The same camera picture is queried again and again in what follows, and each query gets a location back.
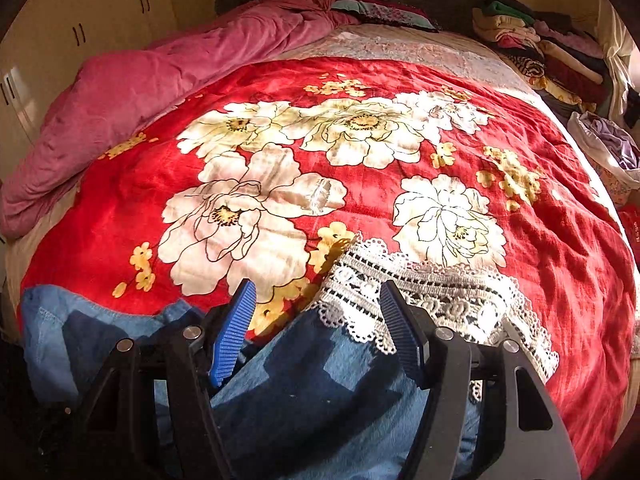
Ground cream wardrobe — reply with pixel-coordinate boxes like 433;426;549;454
0;0;181;181

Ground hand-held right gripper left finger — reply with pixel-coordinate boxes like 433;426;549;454
75;279;258;480

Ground floral pillow with teal edge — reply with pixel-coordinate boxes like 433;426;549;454
330;0;441;33

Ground pale patterned bed sheet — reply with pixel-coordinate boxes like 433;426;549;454
275;22;541;92

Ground blue denim pants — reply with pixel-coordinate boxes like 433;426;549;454
20;232;561;480

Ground red floral blanket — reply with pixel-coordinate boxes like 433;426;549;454
17;55;638;478

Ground pile of folded clothes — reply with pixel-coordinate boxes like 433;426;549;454
472;0;613;116

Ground pink duvet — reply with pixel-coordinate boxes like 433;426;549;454
0;0;361;241

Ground purple cloth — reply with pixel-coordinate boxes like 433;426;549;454
590;116;640;171

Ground white plastic bag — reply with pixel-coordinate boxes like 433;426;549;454
567;110;640;206

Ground cream curtain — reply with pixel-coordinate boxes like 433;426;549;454
597;0;640;131

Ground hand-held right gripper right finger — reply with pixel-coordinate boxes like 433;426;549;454
378;280;583;480

